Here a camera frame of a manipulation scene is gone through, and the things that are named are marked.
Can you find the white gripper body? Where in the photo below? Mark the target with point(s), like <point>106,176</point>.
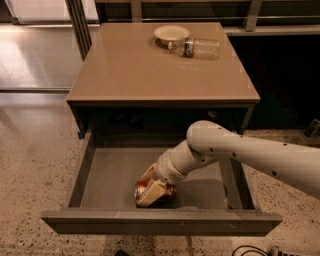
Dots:
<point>164,172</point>

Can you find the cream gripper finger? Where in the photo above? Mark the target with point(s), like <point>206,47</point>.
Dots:
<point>147,192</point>
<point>150,173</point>

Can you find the red coke can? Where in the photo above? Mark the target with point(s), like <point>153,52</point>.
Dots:
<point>167,197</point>

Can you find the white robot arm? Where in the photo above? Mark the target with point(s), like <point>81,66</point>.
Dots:
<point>207,142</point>

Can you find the open grey top drawer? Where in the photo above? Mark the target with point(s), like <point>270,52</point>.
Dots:
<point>217,200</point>

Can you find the grey cabinet with glossy top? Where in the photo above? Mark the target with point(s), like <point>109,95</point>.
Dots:
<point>126,68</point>

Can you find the small black object on floor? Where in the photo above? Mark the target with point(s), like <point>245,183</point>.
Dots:
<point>121,253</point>

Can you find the clear plastic water bottle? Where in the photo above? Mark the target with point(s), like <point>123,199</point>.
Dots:
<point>195,48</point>

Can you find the white ceramic bowl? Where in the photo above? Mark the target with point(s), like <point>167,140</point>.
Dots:
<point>171,33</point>

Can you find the white power strip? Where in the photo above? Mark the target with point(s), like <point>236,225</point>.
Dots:
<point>277,251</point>

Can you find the metal window railing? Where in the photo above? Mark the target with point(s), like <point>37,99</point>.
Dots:
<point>247,14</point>

